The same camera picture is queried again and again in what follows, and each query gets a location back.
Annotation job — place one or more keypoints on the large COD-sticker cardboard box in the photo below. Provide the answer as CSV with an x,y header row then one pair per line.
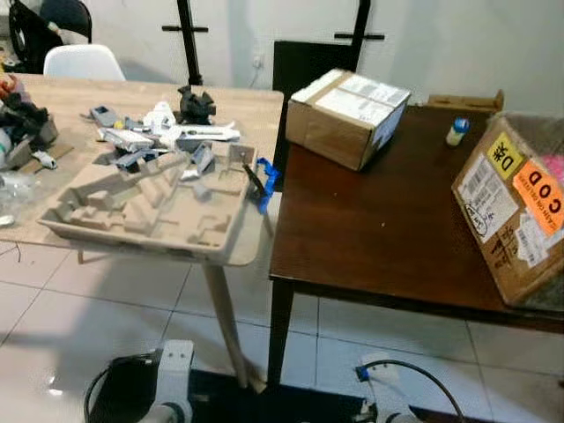
x,y
502,238

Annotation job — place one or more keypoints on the small blue-capped bottle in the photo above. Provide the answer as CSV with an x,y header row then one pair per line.
x,y
457,132

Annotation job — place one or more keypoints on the flat brown cardboard piece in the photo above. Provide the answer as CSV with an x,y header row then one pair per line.
x,y
463,102

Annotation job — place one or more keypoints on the dark brown wooden table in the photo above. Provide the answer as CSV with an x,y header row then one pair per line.
x,y
370,220

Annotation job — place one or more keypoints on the small white-labelled cardboard box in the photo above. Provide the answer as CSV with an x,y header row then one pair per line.
x,y
339,128

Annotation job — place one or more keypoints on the black stand pole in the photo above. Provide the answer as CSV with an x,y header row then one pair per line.
x,y
188,44
359,31

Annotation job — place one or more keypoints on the black square-backed chair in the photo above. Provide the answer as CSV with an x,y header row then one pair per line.
x,y
308,63

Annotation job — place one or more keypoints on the blue and black clamp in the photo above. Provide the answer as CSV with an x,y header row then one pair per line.
x,y
264,181

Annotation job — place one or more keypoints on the long white plastic part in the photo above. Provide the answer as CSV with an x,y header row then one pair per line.
x,y
207,134

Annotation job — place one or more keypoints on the black gear-shaped part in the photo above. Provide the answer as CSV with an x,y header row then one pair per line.
x,y
196,106

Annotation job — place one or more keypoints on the small white plastic part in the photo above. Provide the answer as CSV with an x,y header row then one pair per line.
x,y
160,116

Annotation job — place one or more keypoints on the moulded pulp packaging tray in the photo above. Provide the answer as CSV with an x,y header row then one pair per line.
x,y
132,207

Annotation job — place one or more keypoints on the grey handheld device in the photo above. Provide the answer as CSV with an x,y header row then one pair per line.
x,y
104,115

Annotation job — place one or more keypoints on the light wooden table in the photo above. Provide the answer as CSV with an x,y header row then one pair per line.
x,y
106,97

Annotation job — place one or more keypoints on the white plastic chair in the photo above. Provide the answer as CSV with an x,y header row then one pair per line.
x,y
84,63

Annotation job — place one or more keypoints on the black office chair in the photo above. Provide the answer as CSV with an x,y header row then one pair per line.
x,y
69,16

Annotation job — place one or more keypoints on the black gadget heap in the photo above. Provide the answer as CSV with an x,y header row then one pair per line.
x,y
26,123

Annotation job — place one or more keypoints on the clear plastic bag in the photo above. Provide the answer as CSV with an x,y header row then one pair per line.
x,y
13,194

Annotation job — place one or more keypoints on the black bag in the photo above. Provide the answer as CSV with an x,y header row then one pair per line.
x,y
31,40

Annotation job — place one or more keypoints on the white wall socket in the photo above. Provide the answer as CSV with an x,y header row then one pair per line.
x,y
258,61

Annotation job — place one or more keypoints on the grey metal bracket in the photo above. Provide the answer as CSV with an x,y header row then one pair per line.
x,y
123,139

